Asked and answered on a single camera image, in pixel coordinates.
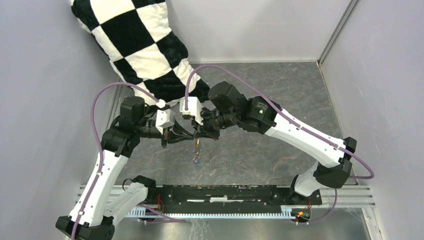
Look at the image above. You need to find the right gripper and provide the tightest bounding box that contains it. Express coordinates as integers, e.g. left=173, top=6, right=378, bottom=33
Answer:
left=191, top=107, right=238, bottom=142

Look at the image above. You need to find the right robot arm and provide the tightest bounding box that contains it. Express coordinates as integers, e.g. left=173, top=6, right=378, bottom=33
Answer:
left=180, top=81, right=357, bottom=204

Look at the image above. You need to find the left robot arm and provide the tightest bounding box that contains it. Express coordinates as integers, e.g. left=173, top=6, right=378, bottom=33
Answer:
left=55, top=96, right=194, bottom=240

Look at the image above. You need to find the black white checkered blanket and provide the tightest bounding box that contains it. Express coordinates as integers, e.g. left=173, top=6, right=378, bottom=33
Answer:
left=70, top=0, right=210, bottom=106

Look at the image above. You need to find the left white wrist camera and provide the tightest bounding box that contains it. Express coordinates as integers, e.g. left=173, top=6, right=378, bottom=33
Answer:
left=155, top=109, right=176, bottom=135

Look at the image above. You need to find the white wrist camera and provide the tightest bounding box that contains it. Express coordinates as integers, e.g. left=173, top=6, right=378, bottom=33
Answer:
left=179, top=96, right=204, bottom=126
left=155, top=109, right=176, bottom=135

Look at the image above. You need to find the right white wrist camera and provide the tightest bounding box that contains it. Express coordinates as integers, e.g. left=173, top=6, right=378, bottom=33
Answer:
left=179, top=96, right=204, bottom=126

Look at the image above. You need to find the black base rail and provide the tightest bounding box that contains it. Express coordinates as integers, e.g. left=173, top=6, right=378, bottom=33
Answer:
left=143, top=185, right=323, bottom=215

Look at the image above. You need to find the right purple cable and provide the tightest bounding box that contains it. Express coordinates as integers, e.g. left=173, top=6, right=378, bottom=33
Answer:
left=184, top=64, right=375, bottom=225

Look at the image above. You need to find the purple cable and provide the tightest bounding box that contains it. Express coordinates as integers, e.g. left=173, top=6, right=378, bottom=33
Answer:
left=70, top=82, right=188, bottom=240
left=184, top=64, right=375, bottom=225

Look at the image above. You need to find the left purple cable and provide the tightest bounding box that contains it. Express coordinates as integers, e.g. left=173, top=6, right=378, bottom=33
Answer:
left=70, top=82, right=188, bottom=240

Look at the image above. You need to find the white slotted cable duct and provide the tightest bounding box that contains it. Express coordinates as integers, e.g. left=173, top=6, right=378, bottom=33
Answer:
left=125, top=206, right=311, bottom=220

